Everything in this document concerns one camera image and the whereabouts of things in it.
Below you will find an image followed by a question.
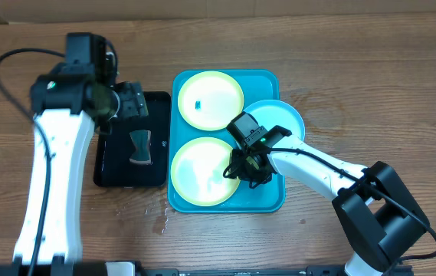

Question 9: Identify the black plastic tray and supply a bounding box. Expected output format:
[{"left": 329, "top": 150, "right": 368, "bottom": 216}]
[{"left": 93, "top": 91, "right": 171, "bottom": 188}]

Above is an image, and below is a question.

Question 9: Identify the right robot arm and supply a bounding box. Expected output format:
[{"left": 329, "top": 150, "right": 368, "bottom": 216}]
[{"left": 223, "top": 128, "right": 433, "bottom": 275}]

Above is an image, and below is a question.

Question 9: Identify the light blue plate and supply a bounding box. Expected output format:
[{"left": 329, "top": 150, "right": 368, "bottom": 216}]
[{"left": 244, "top": 100, "right": 306, "bottom": 141}]

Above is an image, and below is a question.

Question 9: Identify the yellow-rimmed plate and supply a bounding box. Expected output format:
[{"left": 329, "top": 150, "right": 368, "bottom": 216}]
[
  {"left": 177, "top": 71, "right": 244, "bottom": 131},
  {"left": 170, "top": 137, "right": 240, "bottom": 207}
]

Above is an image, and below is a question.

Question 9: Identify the teal plastic tray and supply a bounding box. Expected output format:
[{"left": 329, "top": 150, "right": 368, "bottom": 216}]
[{"left": 168, "top": 69, "right": 286, "bottom": 213}]

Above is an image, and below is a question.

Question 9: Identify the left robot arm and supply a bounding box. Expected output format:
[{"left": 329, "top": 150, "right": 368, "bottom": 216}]
[{"left": 0, "top": 72, "right": 148, "bottom": 275}]

